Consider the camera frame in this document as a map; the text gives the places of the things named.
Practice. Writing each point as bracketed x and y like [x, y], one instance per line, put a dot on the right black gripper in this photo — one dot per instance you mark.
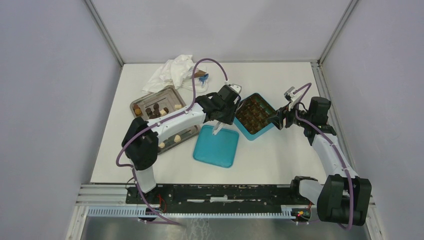
[277, 120]

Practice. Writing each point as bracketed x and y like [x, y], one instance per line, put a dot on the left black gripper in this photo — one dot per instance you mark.
[229, 119]

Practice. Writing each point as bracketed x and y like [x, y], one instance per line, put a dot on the metal serving tongs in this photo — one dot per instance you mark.
[218, 126]

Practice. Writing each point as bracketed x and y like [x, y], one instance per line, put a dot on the teal chocolate box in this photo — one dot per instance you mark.
[252, 118]

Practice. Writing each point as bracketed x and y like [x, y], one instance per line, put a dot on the stainless steel tray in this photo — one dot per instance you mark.
[155, 105]

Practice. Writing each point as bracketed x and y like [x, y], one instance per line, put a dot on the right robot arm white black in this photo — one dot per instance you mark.
[344, 197]

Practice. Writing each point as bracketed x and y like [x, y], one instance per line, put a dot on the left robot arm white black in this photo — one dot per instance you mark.
[141, 141]

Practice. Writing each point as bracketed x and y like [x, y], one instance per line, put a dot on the brown blue wrapper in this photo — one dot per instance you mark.
[200, 75]

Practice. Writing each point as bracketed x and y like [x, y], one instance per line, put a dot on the teal box lid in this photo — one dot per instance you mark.
[218, 150]

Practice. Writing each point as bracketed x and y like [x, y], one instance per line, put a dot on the white crumpled cloth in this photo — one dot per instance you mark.
[175, 73]

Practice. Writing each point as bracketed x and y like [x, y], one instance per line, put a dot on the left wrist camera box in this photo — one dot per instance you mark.
[236, 88]

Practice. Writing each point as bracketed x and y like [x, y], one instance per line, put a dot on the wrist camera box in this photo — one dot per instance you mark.
[292, 95]
[236, 88]

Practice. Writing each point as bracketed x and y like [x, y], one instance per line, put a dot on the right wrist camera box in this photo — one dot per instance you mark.
[292, 95]

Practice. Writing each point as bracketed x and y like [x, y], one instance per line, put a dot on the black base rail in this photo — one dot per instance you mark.
[220, 199]

